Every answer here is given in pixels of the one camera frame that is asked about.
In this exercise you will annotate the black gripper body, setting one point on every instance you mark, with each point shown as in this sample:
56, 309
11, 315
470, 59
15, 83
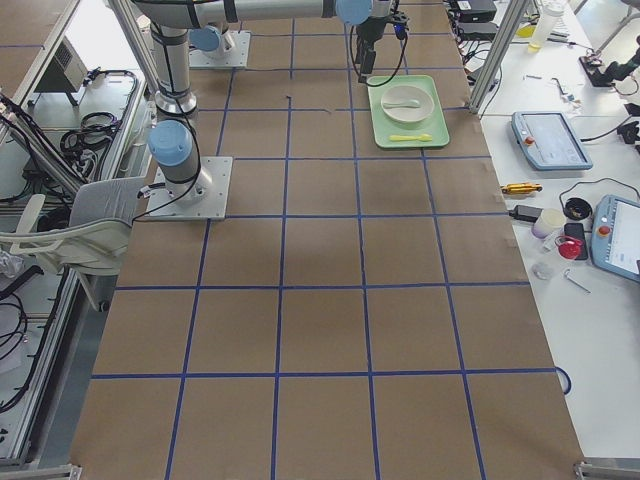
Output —
368, 34

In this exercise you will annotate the white round plate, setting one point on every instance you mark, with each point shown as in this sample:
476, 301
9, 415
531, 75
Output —
408, 115

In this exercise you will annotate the yellow plastic fork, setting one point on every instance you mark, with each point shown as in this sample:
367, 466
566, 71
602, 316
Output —
410, 138

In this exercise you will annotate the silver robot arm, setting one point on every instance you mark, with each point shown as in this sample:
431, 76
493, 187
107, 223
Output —
368, 17
176, 25

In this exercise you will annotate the light green plastic spoon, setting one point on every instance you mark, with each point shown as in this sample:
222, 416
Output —
409, 103

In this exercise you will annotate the green plastic tray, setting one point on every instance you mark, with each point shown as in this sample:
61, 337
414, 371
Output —
383, 126

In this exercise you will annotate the blue teach pendant far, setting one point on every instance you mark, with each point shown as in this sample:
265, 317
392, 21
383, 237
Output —
548, 141

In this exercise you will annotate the blue teach pendant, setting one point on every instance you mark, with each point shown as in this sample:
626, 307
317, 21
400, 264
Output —
615, 237
548, 141

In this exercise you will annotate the black power adapter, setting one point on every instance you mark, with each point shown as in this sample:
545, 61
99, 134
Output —
525, 213

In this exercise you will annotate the white plastic cup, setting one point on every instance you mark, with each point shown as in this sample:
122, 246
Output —
549, 220

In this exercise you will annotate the brown paper table cover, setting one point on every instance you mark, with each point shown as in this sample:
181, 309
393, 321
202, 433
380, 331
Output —
359, 314

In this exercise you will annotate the black smartphone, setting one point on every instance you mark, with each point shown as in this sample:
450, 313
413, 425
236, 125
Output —
576, 230

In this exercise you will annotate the red round lid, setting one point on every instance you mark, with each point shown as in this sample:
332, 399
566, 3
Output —
569, 247

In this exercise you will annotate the silver allen key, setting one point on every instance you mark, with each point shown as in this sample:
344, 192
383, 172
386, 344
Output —
568, 276

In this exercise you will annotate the blue teach pendant near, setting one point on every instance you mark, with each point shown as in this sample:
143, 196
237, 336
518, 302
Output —
615, 237

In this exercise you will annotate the grey white office chair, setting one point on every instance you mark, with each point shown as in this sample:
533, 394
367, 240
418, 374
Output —
96, 239

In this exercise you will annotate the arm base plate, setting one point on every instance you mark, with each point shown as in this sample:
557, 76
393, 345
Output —
207, 199
232, 53

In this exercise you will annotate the aluminium frame post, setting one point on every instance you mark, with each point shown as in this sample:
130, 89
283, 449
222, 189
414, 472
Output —
507, 28

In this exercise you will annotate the yellow handled tool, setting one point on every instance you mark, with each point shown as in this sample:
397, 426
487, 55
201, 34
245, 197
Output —
524, 188

